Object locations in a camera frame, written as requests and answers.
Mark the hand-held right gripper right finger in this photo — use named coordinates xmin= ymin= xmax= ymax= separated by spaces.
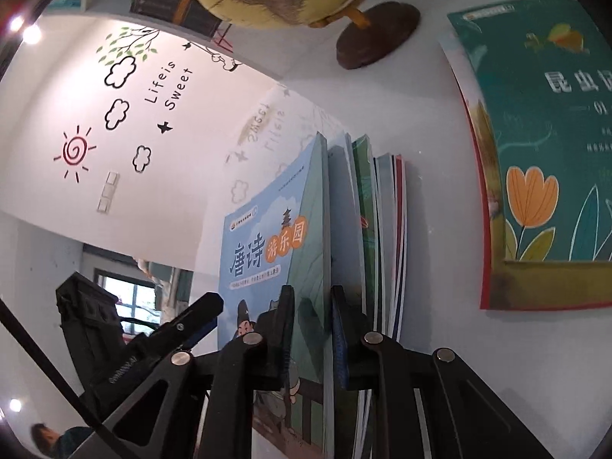
xmin=331 ymin=286 xmax=558 ymax=459

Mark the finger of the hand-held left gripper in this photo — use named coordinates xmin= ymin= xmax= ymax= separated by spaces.
xmin=153 ymin=291 xmax=225 ymax=353

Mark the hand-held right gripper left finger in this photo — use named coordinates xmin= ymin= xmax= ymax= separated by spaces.
xmin=72 ymin=285 xmax=295 ymax=459

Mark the light blue pagoda book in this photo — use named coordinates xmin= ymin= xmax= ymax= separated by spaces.
xmin=217 ymin=131 xmax=335 ymax=459

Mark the dark green insect book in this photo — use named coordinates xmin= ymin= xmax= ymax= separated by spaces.
xmin=351 ymin=134 xmax=381 ymax=326

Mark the red cover book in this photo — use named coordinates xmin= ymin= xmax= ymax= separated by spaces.
xmin=437 ymin=29 xmax=612 ymax=311

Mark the large teal tulip book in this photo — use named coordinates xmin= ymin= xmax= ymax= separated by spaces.
xmin=447 ymin=0 xmax=612 ymax=264

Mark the window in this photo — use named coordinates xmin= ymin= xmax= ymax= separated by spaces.
xmin=96 ymin=272 xmax=161 ymax=340

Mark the red bookmark ribbon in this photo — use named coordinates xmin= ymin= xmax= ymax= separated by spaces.
xmin=210 ymin=24 xmax=236 ymax=54

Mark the black cable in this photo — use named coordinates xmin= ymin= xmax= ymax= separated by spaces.
xmin=0 ymin=299 xmax=144 ymax=459

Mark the white wall switch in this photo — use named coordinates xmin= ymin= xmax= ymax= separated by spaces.
xmin=97 ymin=172 xmax=120 ymax=213

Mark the cloud wall sticker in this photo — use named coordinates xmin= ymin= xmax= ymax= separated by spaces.
xmin=132 ymin=145 xmax=153 ymax=173
xmin=104 ymin=55 xmax=137 ymax=87
xmin=104 ymin=99 xmax=131 ymax=131

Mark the red sun wall sticker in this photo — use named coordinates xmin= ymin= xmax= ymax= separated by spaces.
xmin=54 ymin=125 xmax=97 ymax=183

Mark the black lettering wall sticker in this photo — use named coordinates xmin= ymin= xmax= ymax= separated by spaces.
xmin=143 ymin=60 xmax=194 ymax=111

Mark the bear swing wall sticker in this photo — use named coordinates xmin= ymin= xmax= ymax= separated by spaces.
xmin=209 ymin=47 xmax=241 ymax=73

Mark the tree wall sticker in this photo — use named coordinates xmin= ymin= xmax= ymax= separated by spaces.
xmin=96 ymin=26 xmax=161 ymax=65

